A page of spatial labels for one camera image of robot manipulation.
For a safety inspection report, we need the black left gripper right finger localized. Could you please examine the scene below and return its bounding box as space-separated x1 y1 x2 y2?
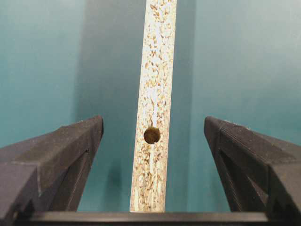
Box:
204 116 301 226

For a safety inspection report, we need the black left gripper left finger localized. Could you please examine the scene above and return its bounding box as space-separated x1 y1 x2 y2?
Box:
0 115 103 226

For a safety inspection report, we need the white particle board plank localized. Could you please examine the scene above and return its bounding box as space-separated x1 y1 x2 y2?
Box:
130 0 177 213

